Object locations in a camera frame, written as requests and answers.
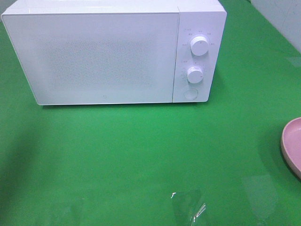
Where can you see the round white door button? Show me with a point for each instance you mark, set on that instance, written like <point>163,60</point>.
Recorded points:
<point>191,94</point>

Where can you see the green table mat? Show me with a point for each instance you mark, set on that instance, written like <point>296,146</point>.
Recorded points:
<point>217,163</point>

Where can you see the white microwave oven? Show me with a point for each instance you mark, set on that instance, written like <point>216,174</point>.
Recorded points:
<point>196,17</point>

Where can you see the pink plate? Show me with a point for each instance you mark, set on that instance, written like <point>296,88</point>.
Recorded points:
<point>291,145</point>

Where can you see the white microwave knob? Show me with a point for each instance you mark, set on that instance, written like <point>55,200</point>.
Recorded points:
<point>195,75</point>
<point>199,45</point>

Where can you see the white microwave door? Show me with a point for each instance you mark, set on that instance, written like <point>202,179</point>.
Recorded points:
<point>82,59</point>

